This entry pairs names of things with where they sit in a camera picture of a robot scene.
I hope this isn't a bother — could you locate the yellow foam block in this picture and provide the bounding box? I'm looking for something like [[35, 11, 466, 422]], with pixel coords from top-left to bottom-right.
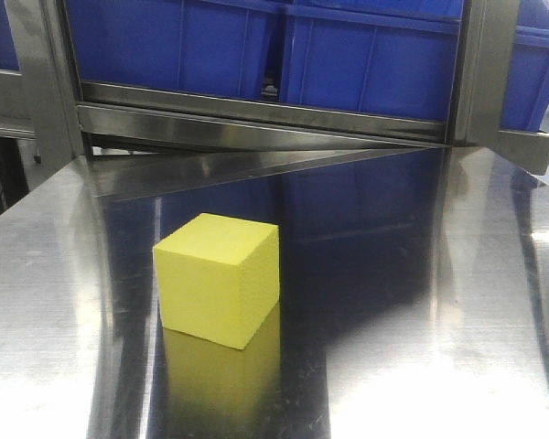
[[153, 213, 280, 350]]

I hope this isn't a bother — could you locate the stainless steel shelf rack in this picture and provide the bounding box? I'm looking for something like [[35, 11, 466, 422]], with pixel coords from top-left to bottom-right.
[[0, 1, 549, 175]]

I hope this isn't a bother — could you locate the blue plastic bin left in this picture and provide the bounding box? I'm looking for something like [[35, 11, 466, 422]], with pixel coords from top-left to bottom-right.
[[66, 1, 282, 100]]

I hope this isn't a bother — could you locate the blue plastic bin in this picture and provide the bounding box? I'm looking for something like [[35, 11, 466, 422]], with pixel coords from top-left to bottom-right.
[[501, 1, 549, 132], [280, 5, 459, 122], [66, 1, 282, 100]]

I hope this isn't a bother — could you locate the blue plastic bin far right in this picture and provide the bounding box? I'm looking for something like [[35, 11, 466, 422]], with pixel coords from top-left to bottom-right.
[[501, 1, 549, 132]]

